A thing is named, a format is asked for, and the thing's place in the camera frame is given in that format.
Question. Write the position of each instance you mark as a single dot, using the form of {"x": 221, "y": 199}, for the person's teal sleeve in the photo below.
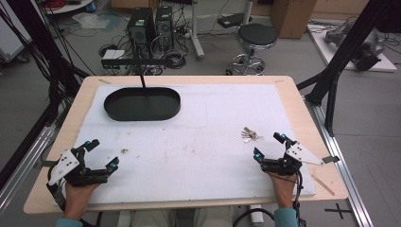
{"x": 67, "y": 223}
{"x": 285, "y": 218}

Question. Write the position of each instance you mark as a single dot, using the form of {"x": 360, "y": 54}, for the person's left hand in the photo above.
{"x": 77, "y": 198}

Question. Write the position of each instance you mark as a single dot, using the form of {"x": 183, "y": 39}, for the person's left teal sleeve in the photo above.
{"x": 67, "y": 223}

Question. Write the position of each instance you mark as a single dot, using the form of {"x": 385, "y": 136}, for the white foam mat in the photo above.
{"x": 195, "y": 151}

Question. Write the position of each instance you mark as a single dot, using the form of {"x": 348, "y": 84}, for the black tape piece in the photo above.
{"x": 330, "y": 159}

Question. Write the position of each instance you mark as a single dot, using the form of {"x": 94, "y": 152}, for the white desk leg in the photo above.
{"x": 196, "y": 31}

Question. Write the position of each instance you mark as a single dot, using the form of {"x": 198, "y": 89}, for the brown cardboard box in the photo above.
{"x": 293, "y": 17}

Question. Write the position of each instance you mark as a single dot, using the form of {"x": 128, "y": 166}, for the person's right teal sleeve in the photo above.
{"x": 285, "y": 218}

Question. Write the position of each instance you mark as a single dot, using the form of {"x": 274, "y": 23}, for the black metal frame post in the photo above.
{"x": 340, "y": 60}
{"x": 38, "y": 47}

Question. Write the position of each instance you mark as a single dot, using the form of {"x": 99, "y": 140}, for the small white box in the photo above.
{"x": 113, "y": 54}

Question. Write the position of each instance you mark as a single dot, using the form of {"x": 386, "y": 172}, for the white platform board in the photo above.
{"x": 334, "y": 53}

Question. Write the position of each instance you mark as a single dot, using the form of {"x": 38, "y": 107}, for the black camera stand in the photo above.
{"x": 138, "y": 62}

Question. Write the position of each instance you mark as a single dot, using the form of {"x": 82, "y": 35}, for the aluminium floor rail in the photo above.
{"x": 25, "y": 164}
{"x": 340, "y": 164}

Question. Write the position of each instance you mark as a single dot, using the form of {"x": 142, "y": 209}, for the black oval tray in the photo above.
{"x": 142, "y": 105}

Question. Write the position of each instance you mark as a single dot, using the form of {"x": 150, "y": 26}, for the person's beige trouser leg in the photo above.
{"x": 153, "y": 219}
{"x": 214, "y": 217}

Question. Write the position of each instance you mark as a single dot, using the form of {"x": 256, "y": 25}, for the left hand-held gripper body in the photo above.
{"x": 90, "y": 176}

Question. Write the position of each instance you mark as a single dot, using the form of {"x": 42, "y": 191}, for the black computer tower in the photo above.
{"x": 140, "y": 31}
{"x": 164, "y": 26}

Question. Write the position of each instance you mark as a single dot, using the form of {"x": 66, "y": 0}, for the thin wooden stick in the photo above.
{"x": 322, "y": 184}

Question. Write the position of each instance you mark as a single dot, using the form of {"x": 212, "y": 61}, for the black round stool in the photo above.
{"x": 256, "y": 41}

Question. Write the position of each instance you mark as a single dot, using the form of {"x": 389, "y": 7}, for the clear plastic sheet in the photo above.
{"x": 91, "y": 20}

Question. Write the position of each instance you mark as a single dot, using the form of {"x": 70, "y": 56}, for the grey machine on platform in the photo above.
{"x": 359, "y": 41}

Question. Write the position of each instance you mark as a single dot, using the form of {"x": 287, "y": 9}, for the bunch of silver keys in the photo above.
{"x": 250, "y": 134}

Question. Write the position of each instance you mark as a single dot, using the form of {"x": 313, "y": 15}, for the person's right hand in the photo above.
{"x": 283, "y": 189}

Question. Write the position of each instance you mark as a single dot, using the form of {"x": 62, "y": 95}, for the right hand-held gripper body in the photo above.
{"x": 283, "y": 165}

